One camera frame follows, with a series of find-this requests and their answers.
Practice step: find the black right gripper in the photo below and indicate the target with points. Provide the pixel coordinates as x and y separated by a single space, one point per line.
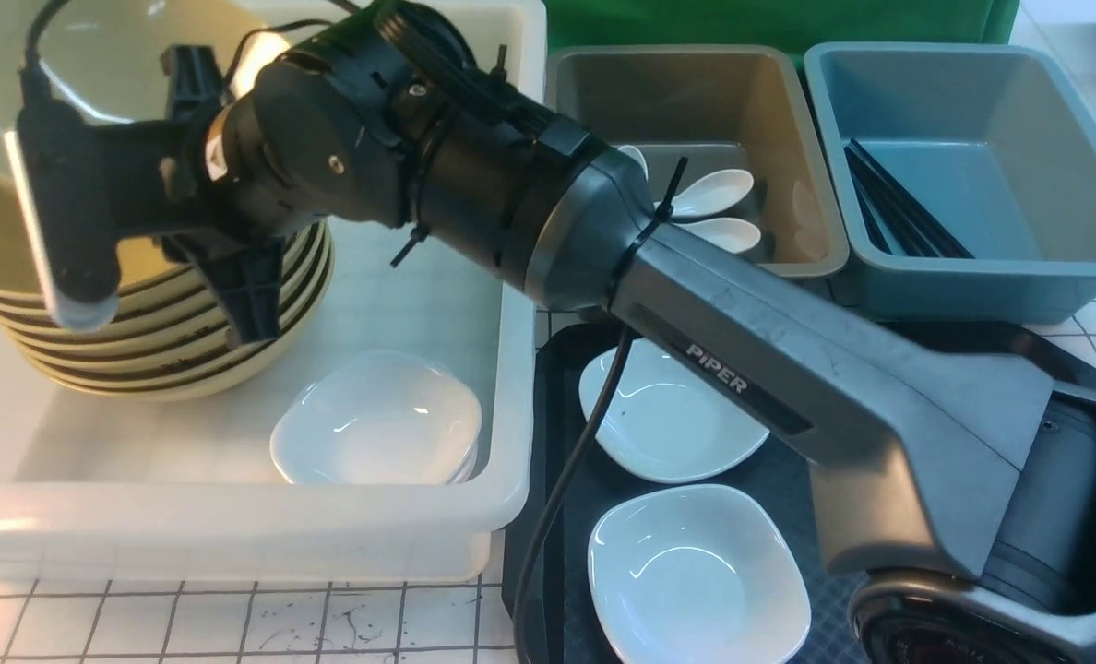
183 208

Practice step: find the white square dish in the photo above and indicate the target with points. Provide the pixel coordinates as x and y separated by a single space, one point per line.
696 574
665 425

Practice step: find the white ceramic soup spoon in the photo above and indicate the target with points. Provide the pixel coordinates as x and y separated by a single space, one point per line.
733 235

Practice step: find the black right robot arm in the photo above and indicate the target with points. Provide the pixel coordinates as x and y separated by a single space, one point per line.
964 485

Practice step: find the stack of yellow bowls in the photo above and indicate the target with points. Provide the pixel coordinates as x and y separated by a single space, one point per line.
183 343

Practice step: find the large white plastic tub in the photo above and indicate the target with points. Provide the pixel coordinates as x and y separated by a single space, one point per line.
179 484

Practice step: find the stack of white dishes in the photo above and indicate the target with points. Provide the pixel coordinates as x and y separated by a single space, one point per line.
382 418

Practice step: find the black plastic serving tray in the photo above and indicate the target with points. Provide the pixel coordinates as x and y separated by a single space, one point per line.
561 624

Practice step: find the white spoon upright in bin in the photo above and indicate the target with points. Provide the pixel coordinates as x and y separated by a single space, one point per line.
638 157

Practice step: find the brown plastic bin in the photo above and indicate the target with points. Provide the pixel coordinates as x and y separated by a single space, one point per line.
719 107

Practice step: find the white spoon lying in bin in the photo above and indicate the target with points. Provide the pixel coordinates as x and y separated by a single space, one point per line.
712 194

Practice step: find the green backdrop cloth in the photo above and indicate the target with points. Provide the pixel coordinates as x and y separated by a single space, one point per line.
791 27

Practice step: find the black chopsticks in blue bin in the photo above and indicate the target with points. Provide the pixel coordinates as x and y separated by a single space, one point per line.
895 221

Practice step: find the blue plastic bin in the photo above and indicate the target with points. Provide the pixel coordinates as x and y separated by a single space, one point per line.
995 142

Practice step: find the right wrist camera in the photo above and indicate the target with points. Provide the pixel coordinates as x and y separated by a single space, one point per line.
58 174

